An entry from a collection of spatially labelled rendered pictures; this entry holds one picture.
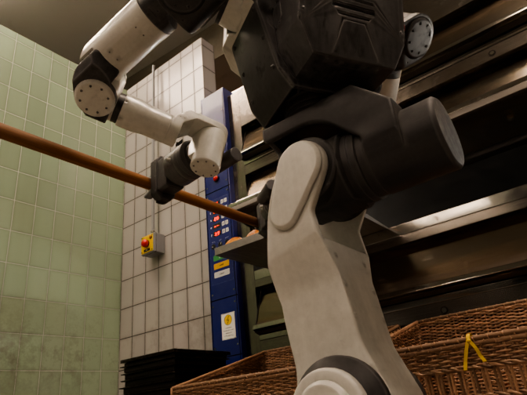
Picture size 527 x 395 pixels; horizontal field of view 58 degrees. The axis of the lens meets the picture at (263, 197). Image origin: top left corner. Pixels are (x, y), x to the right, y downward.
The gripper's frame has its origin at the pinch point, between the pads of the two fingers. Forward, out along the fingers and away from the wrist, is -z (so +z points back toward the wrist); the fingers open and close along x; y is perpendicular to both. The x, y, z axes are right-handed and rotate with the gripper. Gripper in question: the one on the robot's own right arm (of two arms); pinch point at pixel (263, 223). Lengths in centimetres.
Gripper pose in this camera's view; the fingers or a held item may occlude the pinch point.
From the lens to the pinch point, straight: 154.8
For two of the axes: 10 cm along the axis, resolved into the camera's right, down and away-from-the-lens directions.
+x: -1.0, -9.0, 4.2
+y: -9.5, -0.3, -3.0
